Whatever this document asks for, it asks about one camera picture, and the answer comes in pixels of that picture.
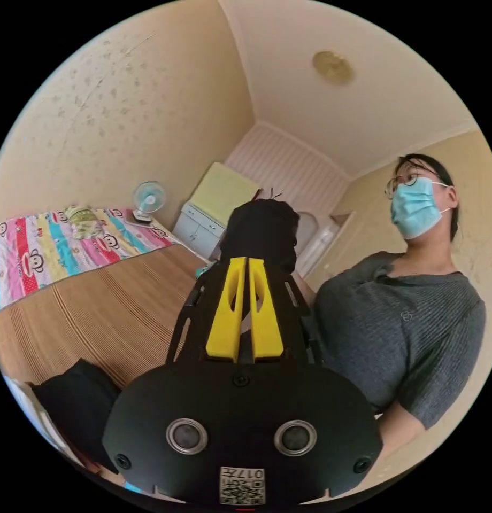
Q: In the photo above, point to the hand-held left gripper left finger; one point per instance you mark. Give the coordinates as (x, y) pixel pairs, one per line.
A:
(226, 320)

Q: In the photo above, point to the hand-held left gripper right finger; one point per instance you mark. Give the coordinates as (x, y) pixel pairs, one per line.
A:
(266, 328)

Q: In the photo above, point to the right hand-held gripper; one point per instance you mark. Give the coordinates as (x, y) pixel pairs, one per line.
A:
(262, 228)

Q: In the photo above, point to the person's left forearm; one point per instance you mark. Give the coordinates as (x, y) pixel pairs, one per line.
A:
(398, 433)

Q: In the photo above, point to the person's right forearm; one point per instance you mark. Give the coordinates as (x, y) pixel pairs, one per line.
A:
(306, 292)

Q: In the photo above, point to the white cupboard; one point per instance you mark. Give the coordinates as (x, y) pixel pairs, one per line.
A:
(214, 200)

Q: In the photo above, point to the bed with woven mat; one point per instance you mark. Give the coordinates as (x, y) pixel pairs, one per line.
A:
(109, 312)

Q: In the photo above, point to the small white table fan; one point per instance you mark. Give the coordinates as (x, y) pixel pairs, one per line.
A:
(149, 198)

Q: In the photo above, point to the person's body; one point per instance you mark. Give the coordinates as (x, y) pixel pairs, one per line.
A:
(398, 332)

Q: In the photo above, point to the green patterned pillow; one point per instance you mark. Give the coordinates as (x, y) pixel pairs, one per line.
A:
(85, 224)

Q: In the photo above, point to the pile of clothes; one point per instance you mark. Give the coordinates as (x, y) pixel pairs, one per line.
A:
(77, 405)

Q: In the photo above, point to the round ceiling lamp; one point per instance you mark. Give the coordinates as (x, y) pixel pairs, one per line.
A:
(333, 67)

